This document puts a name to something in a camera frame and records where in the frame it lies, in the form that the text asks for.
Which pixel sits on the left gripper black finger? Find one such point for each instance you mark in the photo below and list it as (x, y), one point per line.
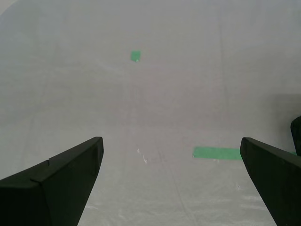
(54, 188)
(279, 183)

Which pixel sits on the black perforated plastic basket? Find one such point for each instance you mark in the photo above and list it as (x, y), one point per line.
(296, 136)

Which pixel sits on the green tape strip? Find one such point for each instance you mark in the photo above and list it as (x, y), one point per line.
(216, 153)

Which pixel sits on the small green tape mark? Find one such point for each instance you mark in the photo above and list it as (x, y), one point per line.
(135, 56)

